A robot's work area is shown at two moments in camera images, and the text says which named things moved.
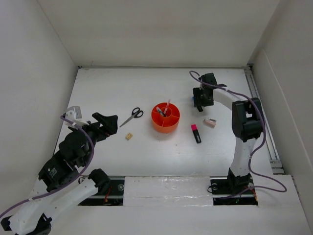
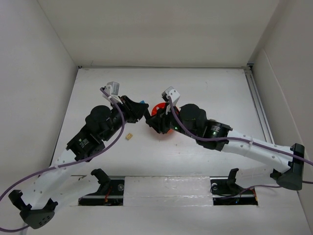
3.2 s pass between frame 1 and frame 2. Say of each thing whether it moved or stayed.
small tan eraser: stayed
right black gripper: moved
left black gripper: moved
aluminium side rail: stayed
